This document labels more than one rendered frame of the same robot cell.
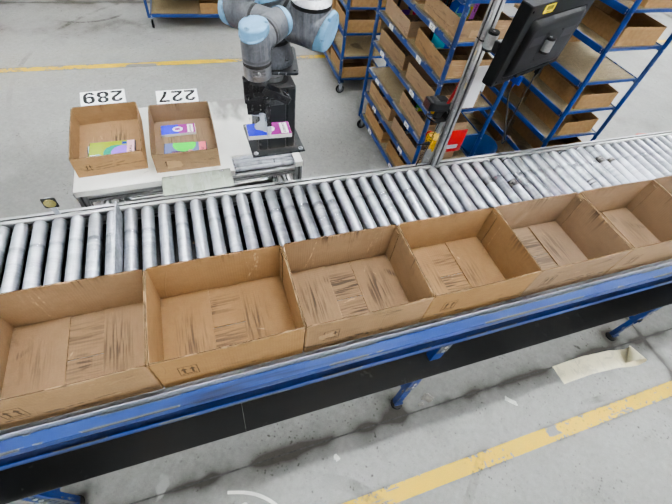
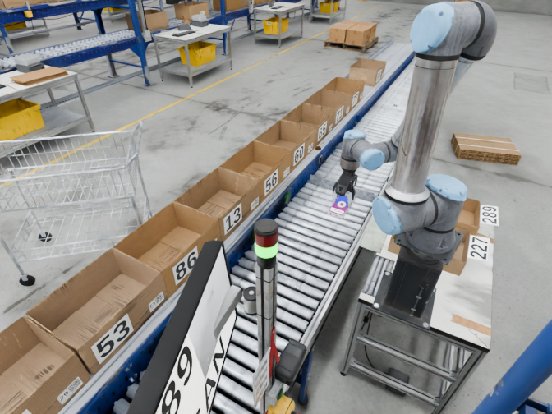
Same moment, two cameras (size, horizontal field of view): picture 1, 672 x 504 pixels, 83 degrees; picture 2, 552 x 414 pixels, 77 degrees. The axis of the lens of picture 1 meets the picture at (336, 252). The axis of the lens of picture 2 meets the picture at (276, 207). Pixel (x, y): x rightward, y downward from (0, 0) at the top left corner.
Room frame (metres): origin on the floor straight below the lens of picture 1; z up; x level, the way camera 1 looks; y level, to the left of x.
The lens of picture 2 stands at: (2.10, -0.72, 2.13)
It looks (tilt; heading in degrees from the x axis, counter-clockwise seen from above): 38 degrees down; 144
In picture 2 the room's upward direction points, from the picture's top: 1 degrees clockwise
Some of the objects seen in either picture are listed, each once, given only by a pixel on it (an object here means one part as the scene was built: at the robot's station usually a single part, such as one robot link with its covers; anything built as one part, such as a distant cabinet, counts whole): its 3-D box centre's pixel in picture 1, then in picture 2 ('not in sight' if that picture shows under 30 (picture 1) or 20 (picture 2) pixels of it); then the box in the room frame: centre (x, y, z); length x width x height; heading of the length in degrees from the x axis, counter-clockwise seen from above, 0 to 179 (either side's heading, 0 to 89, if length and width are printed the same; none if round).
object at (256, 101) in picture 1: (257, 94); (347, 177); (1.18, 0.36, 1.25); 0.09 x 0.08 x 0.12; 114
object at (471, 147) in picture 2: not in sight; (484, 148); (0.45, 3.70, 0.06); 0.69 x 0.47 x 0.13; 42
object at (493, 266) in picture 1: (458, 261); (171, 245); (0.84, -0.42, 0.96); 0.39 x 0.29 x 0.17; 116
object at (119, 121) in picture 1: (109, 137); (443, 211); (1.34, 1.12, 0.80); 0.38 x 0.28 x 0.10; 29
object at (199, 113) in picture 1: (183, 134); (429, 241); (1.45, 0.81, 0.80); 0.38 x 0.28 x 0.10; 26
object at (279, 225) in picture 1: (281, 232); (301, 247); (1.03, 0.24, 0.72); 0.52 x 0.05 x 0.05; 26
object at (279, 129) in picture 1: (268, 130); (341, 205); (1.19, 0.33, 1.10); 0.16 x 0.07 x 0.02; 114
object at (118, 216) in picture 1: (118, 253); (340, 188); (0.76, 0.80, 0.76); 0.46 x 0.01 x 0.09; 26
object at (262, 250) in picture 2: not in sight; (266, 240); (1.64, -0.42, 1.62); 0.05 x 0.05 x 0.06
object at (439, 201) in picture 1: (442, 205); (221, 362); (1.36, -0.46, 0.72); 0.52 x 0.05 x 0.05; 26
